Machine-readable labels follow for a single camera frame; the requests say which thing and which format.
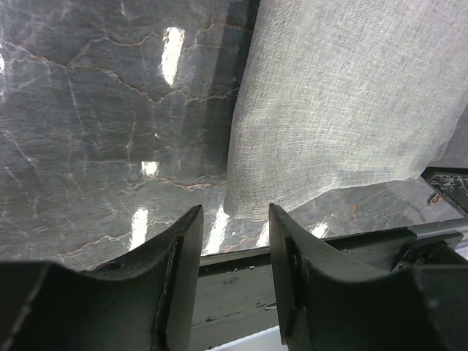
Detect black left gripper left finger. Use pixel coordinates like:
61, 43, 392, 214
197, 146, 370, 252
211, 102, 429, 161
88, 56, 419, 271
1, 205, 203, 350

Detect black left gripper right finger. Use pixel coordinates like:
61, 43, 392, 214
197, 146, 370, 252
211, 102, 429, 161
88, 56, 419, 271
269, 205, 467, 350

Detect grey cloth napkin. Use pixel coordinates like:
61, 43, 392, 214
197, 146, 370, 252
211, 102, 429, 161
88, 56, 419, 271
224, 1, 467, 220

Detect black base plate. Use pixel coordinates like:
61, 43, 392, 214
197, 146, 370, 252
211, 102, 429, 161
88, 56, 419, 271
189, 166, 468, 350

